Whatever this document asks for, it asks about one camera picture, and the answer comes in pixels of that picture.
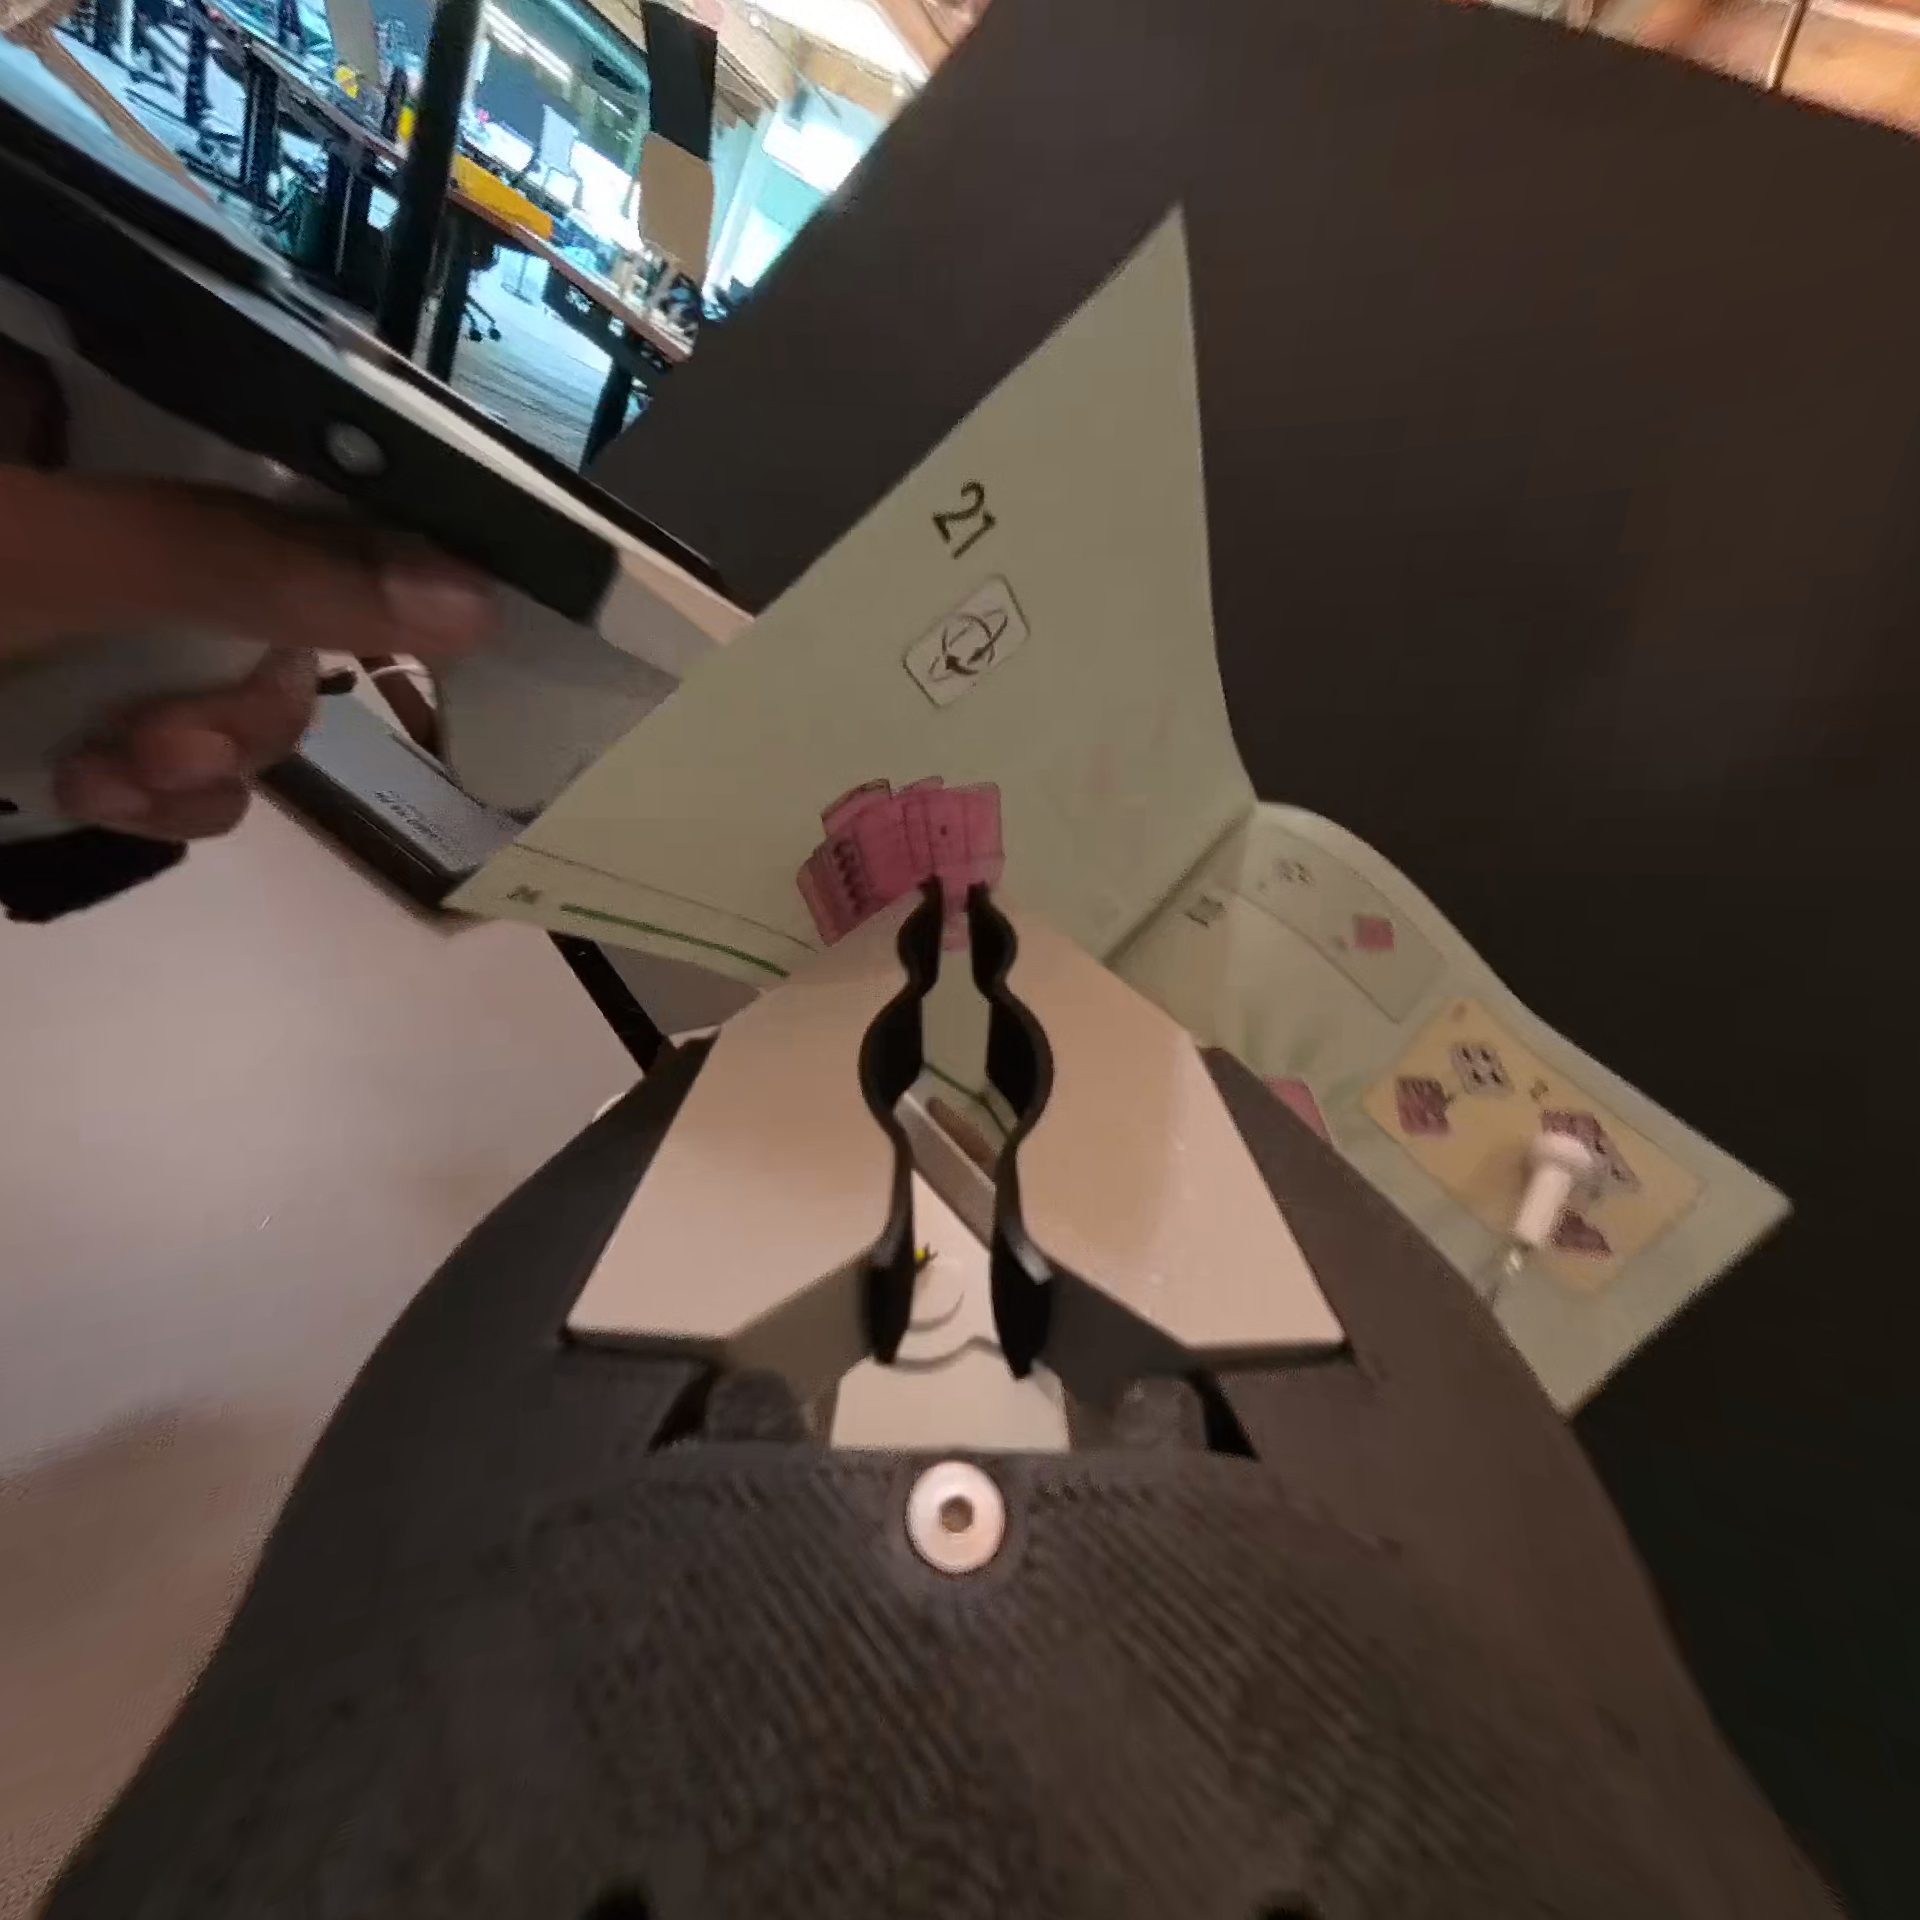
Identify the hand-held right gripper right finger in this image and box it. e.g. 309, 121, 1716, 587
964, 885, 1346, 1385

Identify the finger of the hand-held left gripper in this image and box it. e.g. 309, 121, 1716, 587
432, 536, 757, 823

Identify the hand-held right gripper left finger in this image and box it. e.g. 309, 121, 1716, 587
567, 885, 951, 1375

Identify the pale green instruction booklet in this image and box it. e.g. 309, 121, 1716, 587
445, 208, 1794, 1420

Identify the person's left hand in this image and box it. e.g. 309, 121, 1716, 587
0, 461, 501, 845

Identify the black metal pole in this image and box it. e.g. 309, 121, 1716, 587
375, 0, 488, 377

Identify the wooden top office desk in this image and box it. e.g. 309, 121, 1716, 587
195, 0, 699, 466

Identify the black and tan upright panel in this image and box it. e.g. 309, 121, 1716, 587
632, 0, 724, 288

